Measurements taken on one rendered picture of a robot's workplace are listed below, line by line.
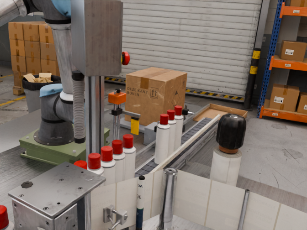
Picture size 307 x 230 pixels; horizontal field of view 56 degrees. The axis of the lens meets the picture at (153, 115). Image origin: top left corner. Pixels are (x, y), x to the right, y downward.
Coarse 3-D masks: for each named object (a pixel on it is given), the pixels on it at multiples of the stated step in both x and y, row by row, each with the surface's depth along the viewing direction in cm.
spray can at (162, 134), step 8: (160, 120) 110; (168, 120) 110; (160, 128) 109; (168, 128) 110; (160, 136) 110; (168, 136) 111; (160, 144) 112; (168, 144) 113; (160, 152) 113; (160, 160) 114
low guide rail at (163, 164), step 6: (216, 120) 162; (204, 126) 148; (198, 132) 140; (192, 138) 133; (186, 144) 127; (180, 150) 122; (174, 156) 117; (162, 162) 110; (168, 162) 113; (156, 168) 106; (162, 168) 109
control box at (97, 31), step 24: (72, 0) 79; (96, 0) 69; (120, 0) 71; (72, 24) 82; (96, 24) 71; (120, 24) 73; (72, 48) 85; (96, 48) 72; (120, 48) 76; (96, 72) 74; (120, 72) 78
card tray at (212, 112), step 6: (210, 108) 203; (216, 108) 201; (222, 108) 199; (228, 108) 196; (204, 114) 191; (210, 114) 191; (216, 114) 192; (222, 114) 193; (240, 114) 193; (246, 114) 190; (198, 120) 179
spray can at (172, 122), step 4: (168, 112) 114; (172, 112) 114; (172, 116) 114; (172, 120) 115; (172, 124) 114; (172, 128) 115; (172, 132) 116; (172, 136) 116; (172, 140) 117; (172, 144) 118; (168, 148) 118; (172, 148) 119; (168, 152) 119; (172, 152) 120; (168, 156) 119
